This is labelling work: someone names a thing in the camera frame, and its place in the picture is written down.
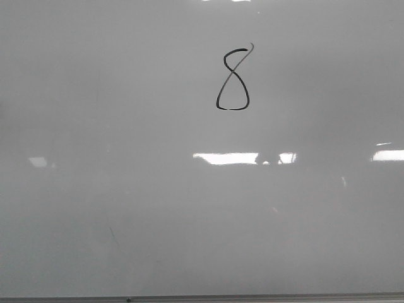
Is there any white glossy whiteboard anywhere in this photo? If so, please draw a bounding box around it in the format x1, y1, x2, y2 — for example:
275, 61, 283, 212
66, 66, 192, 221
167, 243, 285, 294
1, 1, 403, 297

